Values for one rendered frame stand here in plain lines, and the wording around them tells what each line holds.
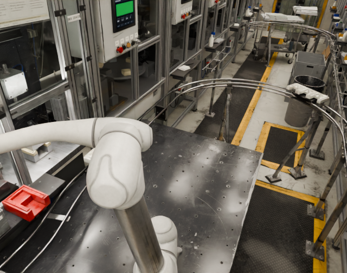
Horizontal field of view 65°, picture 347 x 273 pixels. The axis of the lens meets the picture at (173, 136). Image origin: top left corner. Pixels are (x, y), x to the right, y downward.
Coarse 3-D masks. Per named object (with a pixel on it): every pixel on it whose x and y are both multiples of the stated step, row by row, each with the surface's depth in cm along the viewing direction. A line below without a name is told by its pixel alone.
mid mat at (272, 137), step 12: (264, 132) 361; (276, 132) 362; (288, 132) 363; (300, 132) 365; (264, 144) 338; (276, 144) 339; (288, 144) 340; (264, 156) 318; (276, 156) 319; (276, 168) 302; (288, 168) 302
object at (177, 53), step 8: (192, 0) 282; (200, 0) 302; (192, 8) 288; (200, 8) 309; (192, 16) 295; (176, 24) 261; (184, 24) 280; (192, 24) 339; (176, 32) 266; (184, 32) 286; (192, 32) 344; (176, 40) 271; (184, 40) 292; (200, 40) 340; (176, 48) 277; (176, 56) 283; (176, 64) 289
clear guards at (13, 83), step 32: (0, 0) 103; (32, 0) 115; (64, 0) 130; (0, 32) 106; (32, 32) 119; (0, 64) 110; (32, 64) 123; (64, 64) 141; (32, 96) 128; (0, 128) 117; (0, 160) 121; (0, 192) 126
